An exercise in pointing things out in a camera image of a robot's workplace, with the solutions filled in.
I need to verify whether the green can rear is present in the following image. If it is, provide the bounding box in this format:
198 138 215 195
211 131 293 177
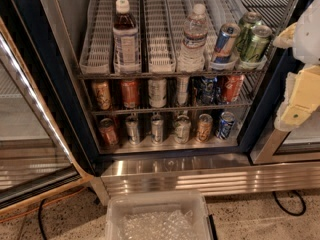
236 12 262 53

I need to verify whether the clear plastic bin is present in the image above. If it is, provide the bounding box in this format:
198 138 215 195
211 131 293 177
105 190 214 240

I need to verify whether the brown can bottom shelf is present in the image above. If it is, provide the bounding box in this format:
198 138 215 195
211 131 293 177
196 114 213 142

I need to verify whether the clear water bottle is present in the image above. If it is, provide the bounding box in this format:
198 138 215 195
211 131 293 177
177 4 208 72

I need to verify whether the tan can middle shelf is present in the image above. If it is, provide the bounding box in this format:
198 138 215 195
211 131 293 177
91 80 111 110

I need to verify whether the blue can bottom shelf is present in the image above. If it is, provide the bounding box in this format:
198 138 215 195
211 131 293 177
216 111 235 140

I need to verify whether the green can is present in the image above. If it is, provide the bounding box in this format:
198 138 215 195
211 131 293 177
240 25 272 63
236 12 262 53

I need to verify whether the silver patterned can bottom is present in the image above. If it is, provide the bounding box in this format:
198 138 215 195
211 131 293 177
174 115 191 144

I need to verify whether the middle wire shelf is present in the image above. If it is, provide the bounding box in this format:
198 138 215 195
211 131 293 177
91 70 263 116

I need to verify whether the copper can bottom shelf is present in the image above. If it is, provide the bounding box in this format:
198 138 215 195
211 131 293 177
99 118 119 146

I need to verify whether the dark drink bottle white cap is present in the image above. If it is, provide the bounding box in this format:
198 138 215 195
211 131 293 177
113 0 140 74

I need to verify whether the top wire shelf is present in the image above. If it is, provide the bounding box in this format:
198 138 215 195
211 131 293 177
79 0 290 76

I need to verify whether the stainless steel fridge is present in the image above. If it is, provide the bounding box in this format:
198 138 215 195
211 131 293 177
1 0 319 198

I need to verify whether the black power cable right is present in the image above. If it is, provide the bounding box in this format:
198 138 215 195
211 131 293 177
272 190 307 217

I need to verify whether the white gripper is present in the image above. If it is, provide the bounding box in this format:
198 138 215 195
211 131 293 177
273 0 320 132

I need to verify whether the orange cable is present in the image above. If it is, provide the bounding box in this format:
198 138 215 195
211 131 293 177
0 186 88 224

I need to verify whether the wire shelf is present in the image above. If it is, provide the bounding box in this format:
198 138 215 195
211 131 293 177
79 0 290 76
91 70 263 116

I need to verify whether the green can front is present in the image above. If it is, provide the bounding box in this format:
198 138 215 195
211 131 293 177
240 25 272 63

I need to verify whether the open glass fridge door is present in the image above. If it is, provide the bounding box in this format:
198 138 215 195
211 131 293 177
0 18 93 214

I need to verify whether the silver can bottom left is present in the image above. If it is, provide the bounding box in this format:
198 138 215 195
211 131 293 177
125 115 141 145

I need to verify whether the red can middle shelf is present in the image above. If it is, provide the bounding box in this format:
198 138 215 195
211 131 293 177
221 75 244 103

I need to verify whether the dark blue can middle shelf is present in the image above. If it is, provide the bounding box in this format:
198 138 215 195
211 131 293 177
196 76 217 105

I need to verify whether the black cable left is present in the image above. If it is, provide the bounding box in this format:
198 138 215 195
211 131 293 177
37 197 48 240

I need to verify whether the silver can bottom centre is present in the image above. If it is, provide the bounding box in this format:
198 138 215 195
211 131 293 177
151 114 164 144

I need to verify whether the slim white can middle shelf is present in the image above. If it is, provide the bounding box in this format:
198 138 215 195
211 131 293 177
176 76 189 105

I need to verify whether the blue silver energy can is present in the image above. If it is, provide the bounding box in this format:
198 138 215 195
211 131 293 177
211 23 240 63

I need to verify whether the orange can middle shelf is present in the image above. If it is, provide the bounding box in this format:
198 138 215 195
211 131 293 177
121 79 139 108

